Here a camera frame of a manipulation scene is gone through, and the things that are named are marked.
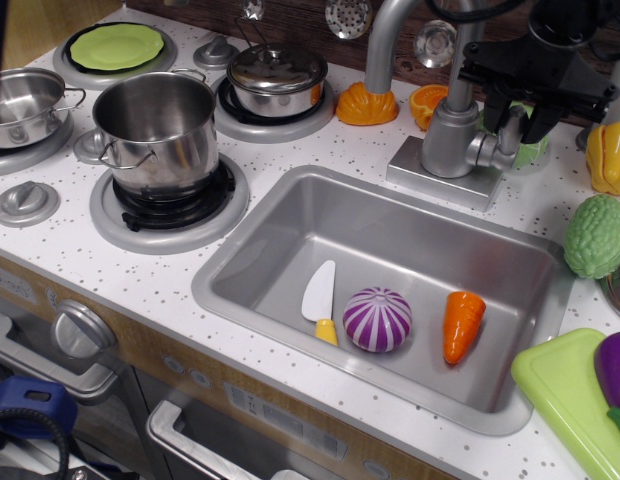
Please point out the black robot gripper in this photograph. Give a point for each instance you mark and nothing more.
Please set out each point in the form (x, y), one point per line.
(557, 82)

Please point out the silver faucet lever handle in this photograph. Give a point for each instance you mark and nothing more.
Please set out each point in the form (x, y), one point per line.
(511, 131)

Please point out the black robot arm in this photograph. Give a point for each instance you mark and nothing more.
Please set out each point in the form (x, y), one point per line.
(569, 24)

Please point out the green toy cabbage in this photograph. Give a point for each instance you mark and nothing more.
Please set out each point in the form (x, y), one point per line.
(527, 153)

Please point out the silver toy faucet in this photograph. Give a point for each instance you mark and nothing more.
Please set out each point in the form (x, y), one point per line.
(456, 161)

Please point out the yellow toy bell pepper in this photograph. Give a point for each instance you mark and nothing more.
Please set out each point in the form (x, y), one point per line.
(603, 158)

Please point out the hanging steel ladle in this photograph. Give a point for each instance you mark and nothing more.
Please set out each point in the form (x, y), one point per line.
(434, 44)

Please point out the green bumpy toy gourd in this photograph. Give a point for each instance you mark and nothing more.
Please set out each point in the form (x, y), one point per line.
(592, 242)

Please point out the orange toy pumpkin half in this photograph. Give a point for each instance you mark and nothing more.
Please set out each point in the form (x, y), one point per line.
(359, 107)

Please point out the hanging steel slotted spoon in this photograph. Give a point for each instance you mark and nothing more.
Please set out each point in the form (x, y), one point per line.
(348, 19)

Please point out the orange toy carrot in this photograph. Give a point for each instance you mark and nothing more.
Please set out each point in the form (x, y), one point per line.
(462, 319)

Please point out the silver toy sink basin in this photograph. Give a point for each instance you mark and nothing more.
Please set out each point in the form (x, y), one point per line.
(423, 302)

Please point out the lidded steel saucepan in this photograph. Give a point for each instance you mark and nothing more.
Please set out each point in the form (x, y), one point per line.
(276, 80)

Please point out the purple striped toy onion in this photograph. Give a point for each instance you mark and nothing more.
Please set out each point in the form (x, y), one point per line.
(377, 319)

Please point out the purple toy eggplant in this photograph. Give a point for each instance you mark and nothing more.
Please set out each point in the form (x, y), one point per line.
(607, 369)

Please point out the green cutting board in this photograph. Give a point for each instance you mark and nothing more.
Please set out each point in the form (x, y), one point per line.
(558, 377)

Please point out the back right stove burner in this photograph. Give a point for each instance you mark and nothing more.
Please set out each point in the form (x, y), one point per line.
(288, 132)

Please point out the stove burner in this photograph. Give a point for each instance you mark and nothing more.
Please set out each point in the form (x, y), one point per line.
(173, 227)
(288, 132)
(80, 76)
(16, 159)

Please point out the silver stove knob back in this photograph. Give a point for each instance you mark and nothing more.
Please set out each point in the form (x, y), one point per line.
(216, 54)

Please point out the silver stove knob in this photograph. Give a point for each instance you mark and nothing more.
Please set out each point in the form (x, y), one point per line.
(92, 148)
(28, 204)
(216, 54)

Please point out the front right stove burner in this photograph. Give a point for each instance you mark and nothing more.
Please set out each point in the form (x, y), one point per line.
(173, 227)

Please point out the large steel pot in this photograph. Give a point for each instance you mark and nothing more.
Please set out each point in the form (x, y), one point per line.
(157, 133)

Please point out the green toy plate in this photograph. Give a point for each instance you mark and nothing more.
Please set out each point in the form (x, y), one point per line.
(115, 47)

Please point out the silver stove knob middle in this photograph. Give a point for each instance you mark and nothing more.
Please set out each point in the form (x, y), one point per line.
(92, 148)

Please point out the back left stove burner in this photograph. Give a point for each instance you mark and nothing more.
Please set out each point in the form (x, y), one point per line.
(80, 76)

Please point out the small steel pot left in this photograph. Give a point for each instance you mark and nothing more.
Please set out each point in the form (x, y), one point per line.
(34, 104)

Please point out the silver oven dial knob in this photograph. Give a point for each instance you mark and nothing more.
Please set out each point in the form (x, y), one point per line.
(79, 332)

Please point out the silver stove knob front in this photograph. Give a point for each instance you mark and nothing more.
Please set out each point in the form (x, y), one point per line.
(28, 204)

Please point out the front left stove burner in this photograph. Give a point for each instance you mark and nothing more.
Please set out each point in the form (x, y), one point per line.
(16, 159)

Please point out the white toy knife yellow handle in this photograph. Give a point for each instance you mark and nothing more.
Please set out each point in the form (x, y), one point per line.
(317, 302)

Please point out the silver dishwasher door handle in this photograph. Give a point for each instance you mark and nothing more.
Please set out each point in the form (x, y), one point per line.
(213, 446)

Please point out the silver oven door handle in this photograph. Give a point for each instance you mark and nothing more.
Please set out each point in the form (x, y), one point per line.
(92, 387)

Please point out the blue clamp with cable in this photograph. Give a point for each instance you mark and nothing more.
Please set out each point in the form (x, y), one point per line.
(38, 409)

